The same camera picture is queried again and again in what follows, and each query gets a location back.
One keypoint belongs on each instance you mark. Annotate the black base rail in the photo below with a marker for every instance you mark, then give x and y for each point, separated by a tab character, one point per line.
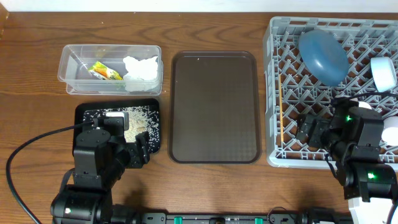
277	215

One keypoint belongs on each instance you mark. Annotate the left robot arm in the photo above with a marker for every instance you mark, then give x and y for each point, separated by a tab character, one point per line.
100	160

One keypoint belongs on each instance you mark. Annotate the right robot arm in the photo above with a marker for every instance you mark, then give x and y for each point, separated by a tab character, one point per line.
352	139

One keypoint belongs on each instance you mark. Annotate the cream white cup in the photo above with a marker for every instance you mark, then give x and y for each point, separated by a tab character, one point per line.
363	104

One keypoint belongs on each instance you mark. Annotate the pink cup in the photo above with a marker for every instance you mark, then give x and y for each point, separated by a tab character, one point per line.
390	131

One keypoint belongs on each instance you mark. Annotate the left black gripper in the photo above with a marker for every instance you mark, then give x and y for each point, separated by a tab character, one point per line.
135	150

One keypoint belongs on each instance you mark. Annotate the black waste tray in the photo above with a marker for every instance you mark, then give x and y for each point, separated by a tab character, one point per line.
80	109

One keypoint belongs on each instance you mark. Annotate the brown serving tray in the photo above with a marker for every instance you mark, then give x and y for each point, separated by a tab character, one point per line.
214	108

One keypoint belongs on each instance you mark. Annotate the clear plastic waste bin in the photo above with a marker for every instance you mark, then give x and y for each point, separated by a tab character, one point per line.
76	59

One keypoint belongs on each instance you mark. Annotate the grey dishwasher rack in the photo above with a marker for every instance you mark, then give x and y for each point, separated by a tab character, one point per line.
302	93

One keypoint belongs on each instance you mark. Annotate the rice leftovers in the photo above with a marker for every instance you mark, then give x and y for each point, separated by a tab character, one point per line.
141	119

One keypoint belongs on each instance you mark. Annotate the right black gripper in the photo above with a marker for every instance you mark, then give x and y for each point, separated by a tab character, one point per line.
321	124

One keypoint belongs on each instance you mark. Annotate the dark blue plate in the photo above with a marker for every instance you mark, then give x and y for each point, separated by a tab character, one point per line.
324	57

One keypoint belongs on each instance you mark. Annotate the light blue bowl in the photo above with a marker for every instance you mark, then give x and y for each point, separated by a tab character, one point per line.
384	74

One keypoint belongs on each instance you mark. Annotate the wooden chopstick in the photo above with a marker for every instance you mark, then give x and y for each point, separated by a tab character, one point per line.
281	111

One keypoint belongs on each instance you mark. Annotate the white tissue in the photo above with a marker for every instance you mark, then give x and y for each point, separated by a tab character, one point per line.
142	75

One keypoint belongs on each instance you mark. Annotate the yellow green snack wrapper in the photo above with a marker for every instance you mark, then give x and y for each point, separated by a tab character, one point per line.
103	72

